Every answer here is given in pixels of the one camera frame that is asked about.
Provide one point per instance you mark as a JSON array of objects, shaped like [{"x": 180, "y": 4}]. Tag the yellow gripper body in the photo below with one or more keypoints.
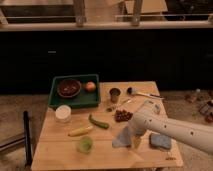
[{"x": 136, "y": 141}]

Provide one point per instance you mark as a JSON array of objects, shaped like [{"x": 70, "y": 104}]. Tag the grey-blue towel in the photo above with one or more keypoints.
[{"x": 123, "y": 139}]

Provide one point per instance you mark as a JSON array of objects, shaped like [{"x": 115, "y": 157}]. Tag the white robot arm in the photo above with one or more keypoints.
[{"x": 147, "y": 117}]

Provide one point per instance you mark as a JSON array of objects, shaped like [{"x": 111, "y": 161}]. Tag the green cup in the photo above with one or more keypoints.
[{"x": 85, "y": 144}]

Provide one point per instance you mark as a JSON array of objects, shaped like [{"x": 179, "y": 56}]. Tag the metal cup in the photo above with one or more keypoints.
[{"x": 114, "y": 95}]

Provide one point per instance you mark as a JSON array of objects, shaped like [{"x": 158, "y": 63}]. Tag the white paper cup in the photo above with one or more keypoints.
[{"x": 63, "y": 113}]

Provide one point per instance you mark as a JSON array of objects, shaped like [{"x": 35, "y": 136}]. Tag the blue sponge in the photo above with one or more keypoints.
[{"x": 160, "y": 141}]

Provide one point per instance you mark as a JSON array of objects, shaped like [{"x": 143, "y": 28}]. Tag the red grapes bunch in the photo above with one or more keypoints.
[{"x": 122, "y": 115}]

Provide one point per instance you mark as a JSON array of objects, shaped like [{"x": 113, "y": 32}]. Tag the green cucumber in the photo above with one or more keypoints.
[{"x": 100, "y": 124}]

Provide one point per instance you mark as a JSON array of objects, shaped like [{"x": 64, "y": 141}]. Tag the small spoon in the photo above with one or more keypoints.
[{"x": 113, "y": 107}]

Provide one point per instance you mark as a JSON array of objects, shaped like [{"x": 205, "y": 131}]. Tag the black-headed brush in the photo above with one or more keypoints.
[{"x": 132, "y": 91}]

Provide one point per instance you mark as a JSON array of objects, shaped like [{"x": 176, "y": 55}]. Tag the yellow banana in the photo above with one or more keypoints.
[{"x": 80, "y": 131}]

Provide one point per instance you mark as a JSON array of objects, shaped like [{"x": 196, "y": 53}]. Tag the orange apple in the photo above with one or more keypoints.
[{"x": 90, "y": 86}]

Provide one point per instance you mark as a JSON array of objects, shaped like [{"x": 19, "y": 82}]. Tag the green plastic tray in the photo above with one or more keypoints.
[{"x": 84, "y": 99}]

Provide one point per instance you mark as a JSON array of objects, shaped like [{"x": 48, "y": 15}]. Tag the dark red bowl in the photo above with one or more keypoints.
[{"x": 68, "y": 88}]

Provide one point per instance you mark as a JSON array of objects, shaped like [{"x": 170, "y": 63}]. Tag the black pole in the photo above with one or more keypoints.
[{"x": 27, "y": 139}]

